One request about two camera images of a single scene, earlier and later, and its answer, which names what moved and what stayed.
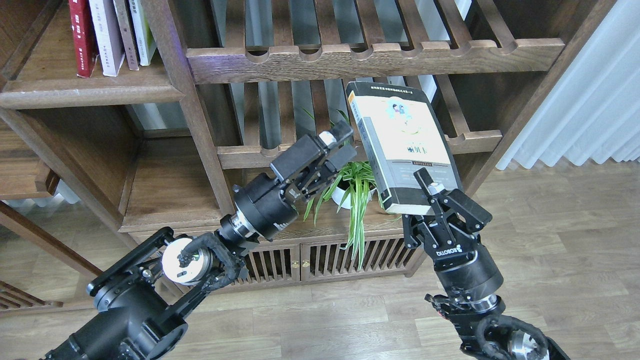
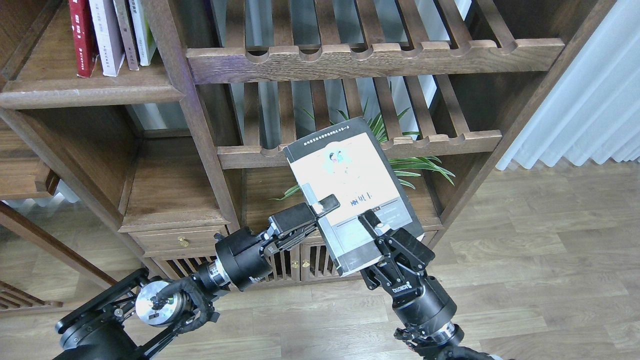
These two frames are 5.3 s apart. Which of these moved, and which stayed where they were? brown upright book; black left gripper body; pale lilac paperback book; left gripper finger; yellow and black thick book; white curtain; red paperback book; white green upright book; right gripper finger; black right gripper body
Moved: black left gripper body; black right gripper body; left gripper finger; yellow and black thick book; right gripper finger
Stayed: pale lilac paperback book; white green upright book; brown upright book; white curtain; red paperback book
